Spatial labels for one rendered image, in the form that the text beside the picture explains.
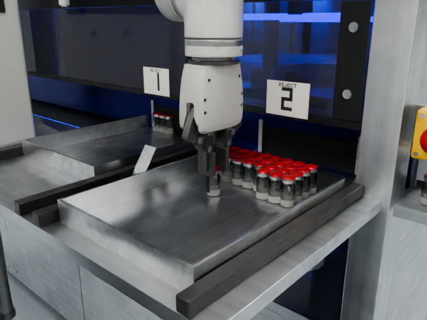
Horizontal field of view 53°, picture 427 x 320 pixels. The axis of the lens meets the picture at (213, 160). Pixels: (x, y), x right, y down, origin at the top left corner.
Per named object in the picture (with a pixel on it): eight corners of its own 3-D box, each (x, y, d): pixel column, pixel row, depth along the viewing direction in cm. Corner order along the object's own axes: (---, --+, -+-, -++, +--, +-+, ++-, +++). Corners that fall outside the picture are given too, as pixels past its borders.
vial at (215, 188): (213, 190, 71) (213, 166, 69) (223, 193, 69) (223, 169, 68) (203, 194, 69) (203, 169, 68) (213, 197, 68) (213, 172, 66)
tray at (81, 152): (149, 127, 114) (148, 113, 113) (223, 145, 97) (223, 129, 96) (23, 155, 89) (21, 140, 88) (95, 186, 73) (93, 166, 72)
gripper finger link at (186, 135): (201, 86, 63) (216, 112, 67) (171, 124, 60) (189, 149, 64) (208, 86, 62) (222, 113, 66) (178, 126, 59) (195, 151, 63)
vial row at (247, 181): (217, 174, 78) (217, 150, 77) (304, 200, 67) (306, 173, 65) (210, 177, 77) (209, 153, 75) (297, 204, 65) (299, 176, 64)
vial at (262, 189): (260, 193, 69) (262, 166, 68) (272, 197, 68) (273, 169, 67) (253, 197, 68) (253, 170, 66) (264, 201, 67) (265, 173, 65)
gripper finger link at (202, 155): (201, 131, 66) (201, 171, 68) (185, 134, 64) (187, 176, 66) (216, 134, 64) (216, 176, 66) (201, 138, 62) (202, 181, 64)
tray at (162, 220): (218, 164, 84) (218, 147, 83) (342, 199, 68) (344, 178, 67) (60, 222, 60) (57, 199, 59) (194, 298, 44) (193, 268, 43)
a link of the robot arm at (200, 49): (213, 36, 68) (213, 56, 69) (172, 38, 61) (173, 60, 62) (256, 38, 62) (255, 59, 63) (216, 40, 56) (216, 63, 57)
